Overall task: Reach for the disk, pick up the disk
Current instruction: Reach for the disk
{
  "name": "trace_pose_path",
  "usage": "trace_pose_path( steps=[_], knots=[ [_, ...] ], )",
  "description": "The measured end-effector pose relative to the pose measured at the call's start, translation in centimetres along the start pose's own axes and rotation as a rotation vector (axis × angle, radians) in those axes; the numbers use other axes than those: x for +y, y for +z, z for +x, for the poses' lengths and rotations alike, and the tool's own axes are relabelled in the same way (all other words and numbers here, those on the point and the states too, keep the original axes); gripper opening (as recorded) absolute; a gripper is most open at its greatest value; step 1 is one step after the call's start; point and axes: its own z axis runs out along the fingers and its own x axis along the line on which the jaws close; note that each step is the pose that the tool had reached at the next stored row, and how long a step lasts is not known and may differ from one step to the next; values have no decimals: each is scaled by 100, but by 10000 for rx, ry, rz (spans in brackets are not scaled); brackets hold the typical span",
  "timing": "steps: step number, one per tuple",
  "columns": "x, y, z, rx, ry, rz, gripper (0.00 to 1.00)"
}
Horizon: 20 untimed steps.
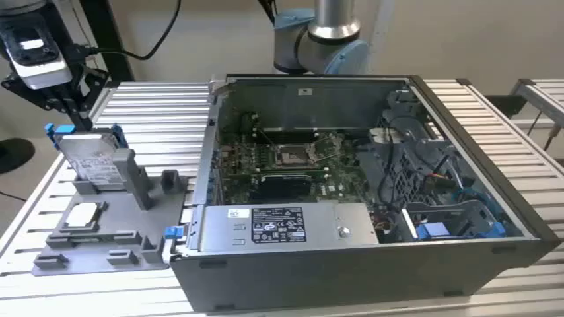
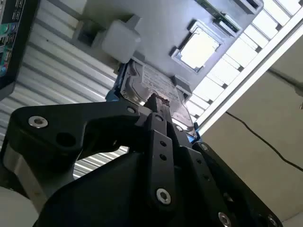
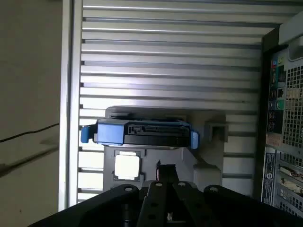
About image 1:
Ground aluminium side table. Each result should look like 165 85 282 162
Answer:
509 78 564 125

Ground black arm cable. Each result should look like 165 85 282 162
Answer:
256 0 277 21

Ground grey parts rack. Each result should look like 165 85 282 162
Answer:
30 148 185 277

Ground black wire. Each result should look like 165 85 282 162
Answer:
377 114 437 212

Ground black round base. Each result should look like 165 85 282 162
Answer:
0 137 36 175

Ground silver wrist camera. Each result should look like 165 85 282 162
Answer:
8 28 74 90

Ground black RAM slots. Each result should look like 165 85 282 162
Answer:
257 129 318 142

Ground silver metal bracket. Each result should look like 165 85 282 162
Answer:
368 127 400 145

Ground silver power supply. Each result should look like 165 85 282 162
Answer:
200 203 381 254

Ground open grey PC case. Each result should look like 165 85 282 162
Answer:
169 73 561 313

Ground green motherboard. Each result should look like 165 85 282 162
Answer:
217 130 376 205

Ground green RAM stick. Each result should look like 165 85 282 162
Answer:
56 231 136 241

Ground metal socket cover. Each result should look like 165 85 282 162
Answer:
314 133 344 157

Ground black upright post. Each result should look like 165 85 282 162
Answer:
85 0 136 83

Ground silver CPU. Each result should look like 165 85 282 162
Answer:
64 203 101 228

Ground black box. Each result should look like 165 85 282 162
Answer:
485 94 526 117

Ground blue disk carrier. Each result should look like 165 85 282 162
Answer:
416 221 505 239

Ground black heatsink block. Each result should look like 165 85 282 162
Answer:
258 174 314 203

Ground grey disk bay cage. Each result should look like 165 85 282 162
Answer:
357 108 525 244

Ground black power supply label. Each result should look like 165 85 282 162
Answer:
249 207 305 244

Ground wire locking lever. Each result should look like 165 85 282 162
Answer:
258 129 280 147

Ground black camera cable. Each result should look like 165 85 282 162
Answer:
72 0 182 61

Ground CPU socket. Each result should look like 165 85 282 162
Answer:
274 143 318 166

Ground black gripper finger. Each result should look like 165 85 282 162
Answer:
0 73 84 130
78 67 110 130

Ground blue wire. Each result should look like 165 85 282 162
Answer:
452 186 501 226

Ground black expansion slot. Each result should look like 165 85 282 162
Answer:
257 166 329 174

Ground hard disk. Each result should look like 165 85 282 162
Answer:
42 122 128 186

